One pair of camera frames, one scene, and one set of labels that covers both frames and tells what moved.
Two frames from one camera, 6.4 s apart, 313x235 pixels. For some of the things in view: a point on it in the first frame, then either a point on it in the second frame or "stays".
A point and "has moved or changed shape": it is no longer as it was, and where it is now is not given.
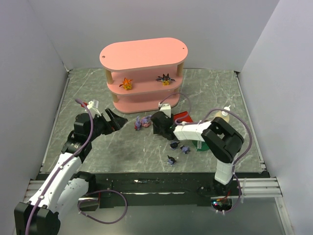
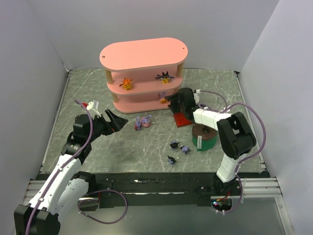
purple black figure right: x=185 y=150 stays
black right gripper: x=157 y=125 → x=176 y=101
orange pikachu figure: x=126 y=84 stays
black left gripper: x=107 y=123 stays
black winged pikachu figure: x=165 y=80 has moved or changed shape
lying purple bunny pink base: x=146 y=121 stays
